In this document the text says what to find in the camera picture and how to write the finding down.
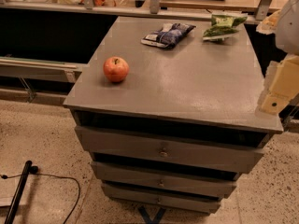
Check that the metal rail frame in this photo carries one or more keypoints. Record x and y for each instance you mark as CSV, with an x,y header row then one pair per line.
x,y
149,6

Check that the grey drawer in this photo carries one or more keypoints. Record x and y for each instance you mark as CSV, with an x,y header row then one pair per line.
x,y
160,198
162,180
218,157

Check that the bottom grey drawer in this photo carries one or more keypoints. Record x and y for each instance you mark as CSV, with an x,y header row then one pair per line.
x,y
160,198

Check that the blue chip bag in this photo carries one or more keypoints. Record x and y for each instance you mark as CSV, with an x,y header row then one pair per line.
x,y
168,36

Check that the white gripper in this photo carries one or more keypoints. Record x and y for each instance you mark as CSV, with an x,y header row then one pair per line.
x,y
289,27

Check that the red apple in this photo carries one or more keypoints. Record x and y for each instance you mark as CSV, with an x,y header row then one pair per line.
x,y
115,69

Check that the green jalapeno chip bag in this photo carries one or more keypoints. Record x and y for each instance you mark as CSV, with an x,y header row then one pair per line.
x,y
223,26

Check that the middle grey drawer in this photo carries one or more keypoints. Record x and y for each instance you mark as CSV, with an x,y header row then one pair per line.
x,y
162,180

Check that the grey drawer cabinet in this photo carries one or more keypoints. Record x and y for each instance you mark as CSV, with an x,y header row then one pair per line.
x,y
198,92

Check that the top grey drawer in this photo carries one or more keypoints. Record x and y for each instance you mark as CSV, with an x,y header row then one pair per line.
x,y
218,157

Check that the black pole on floor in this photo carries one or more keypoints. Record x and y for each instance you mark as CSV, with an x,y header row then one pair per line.
x,y
12,210

